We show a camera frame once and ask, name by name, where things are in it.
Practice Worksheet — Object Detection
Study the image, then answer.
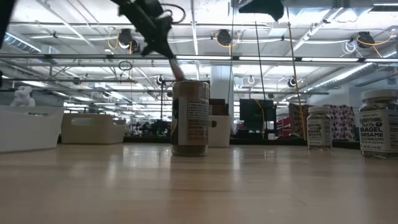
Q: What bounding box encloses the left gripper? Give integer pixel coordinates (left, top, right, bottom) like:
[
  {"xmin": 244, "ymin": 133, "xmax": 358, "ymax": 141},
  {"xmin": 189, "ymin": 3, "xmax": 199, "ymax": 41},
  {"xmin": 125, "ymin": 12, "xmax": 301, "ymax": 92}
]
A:
[{"xmin": 110, "ymin": 0, "xmax": 176, "ymax": 60}]

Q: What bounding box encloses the white plastic bin with handles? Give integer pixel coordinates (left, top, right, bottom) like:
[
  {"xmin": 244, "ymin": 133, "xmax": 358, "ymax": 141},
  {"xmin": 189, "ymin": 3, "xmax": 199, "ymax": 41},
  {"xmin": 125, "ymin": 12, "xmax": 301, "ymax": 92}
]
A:
[
  {"xmin": 207, "ymin": 114, "xmax": 233, "ymax": 148},
  {"xmin": 60, "ymin": 113, "xmax": 127, "ymax": 145}
]

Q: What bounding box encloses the large white plastic bin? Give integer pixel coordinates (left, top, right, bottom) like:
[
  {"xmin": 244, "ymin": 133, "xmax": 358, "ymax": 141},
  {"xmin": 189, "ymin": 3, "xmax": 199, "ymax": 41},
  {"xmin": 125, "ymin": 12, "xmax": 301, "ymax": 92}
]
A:
[{"xmin": 0, "ymin": 105, "xmax": 65, "ymax": 154}]

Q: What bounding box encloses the black screen on stand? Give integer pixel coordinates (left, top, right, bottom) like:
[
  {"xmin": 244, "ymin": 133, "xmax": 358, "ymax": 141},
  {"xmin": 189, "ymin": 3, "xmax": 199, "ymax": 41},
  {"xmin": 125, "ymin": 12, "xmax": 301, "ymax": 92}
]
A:
[{"xmin": 239, "ymin": 98, "xmax": 277, "ymax": 139}]

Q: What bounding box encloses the floral patterned cloth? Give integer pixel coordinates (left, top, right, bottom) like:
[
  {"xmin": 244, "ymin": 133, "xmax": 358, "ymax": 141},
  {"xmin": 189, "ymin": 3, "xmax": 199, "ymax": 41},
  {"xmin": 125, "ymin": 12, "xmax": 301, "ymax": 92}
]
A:
[{"xmin": 288, "ymin": 103, "xmax": 358, "ymax": 141}]

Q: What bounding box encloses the yellow hanging cable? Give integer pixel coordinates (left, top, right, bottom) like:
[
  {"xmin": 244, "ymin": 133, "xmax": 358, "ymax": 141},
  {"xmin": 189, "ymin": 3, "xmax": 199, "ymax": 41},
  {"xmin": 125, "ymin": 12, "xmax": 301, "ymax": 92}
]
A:
[{"xmin": 285, "ymin": 9, "xmax": 307, "ymax": 141}]

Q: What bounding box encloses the overhead light rail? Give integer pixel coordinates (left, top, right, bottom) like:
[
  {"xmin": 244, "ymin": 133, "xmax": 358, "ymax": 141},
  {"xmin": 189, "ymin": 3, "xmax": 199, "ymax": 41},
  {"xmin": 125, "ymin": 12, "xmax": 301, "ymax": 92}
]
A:
[{"xmin": 0, "ymin": 53, "xmax": 398, "ymax": 63}]

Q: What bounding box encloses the brown spice jar tan lid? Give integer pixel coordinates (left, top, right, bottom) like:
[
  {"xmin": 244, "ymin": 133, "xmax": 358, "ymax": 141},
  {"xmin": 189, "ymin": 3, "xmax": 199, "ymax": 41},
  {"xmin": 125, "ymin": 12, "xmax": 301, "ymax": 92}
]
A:
[{"xmin": 170, "ymin": 80, "xmax": 211, "ymax": 157}]

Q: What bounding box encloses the white humanoid figure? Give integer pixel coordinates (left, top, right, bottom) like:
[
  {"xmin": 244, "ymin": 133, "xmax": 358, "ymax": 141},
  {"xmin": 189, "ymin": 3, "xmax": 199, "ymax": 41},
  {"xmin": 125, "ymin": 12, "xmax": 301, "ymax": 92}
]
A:
[{"xmin": 9, "ymin": 85, "xmax": 36, "ymax": 107}]

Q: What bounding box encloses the white building column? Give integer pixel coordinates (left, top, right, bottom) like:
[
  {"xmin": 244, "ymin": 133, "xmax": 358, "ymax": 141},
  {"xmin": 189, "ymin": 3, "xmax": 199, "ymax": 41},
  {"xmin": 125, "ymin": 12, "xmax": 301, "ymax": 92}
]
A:
[{"xmin": 210, "ymin": 65, "xmax": 234, "ymax": 118}]

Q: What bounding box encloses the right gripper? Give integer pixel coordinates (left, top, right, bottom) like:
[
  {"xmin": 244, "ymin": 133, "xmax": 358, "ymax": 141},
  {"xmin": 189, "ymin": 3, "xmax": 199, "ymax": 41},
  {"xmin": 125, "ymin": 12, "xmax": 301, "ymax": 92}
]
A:
[{"xmin": 238, "ymin": 0, "xmax": 285, "ymax": 22}]

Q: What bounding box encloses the black power cable with loop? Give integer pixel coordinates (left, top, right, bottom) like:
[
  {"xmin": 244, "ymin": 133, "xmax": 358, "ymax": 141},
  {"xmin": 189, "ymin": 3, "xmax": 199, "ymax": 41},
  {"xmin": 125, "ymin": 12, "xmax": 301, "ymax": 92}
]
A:
[{"xmin": 254, "ymin": 21, "xmax": 269, "ymax": 101}]

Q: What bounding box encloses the bagel seasoning jar white lid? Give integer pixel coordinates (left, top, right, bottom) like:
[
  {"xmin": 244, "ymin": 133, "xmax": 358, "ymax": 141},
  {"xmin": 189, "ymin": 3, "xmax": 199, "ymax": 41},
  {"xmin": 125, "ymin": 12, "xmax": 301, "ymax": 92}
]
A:
[
  {"xmin": 358, "ymin": 89, "xmax": 398, "ymax": 160},
  {"xmin": 306, "ymin": 106, "xmax": 333, "ymax": 152}
]

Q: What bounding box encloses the black ceiling cable reel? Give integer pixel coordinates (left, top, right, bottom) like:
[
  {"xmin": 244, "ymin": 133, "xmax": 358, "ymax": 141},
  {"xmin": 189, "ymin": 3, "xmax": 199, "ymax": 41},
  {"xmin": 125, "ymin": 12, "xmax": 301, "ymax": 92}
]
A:
[
  {"xmin": 216, "ymin": 29, "xmax": 233, "ymax": 47},
  {"xmin": 356, "ymin": 30, "xmax": 376, "ymax": 49},
  {"xmin": 118, "ymin": 28, "xmax": 141, "ymax": 54}
]

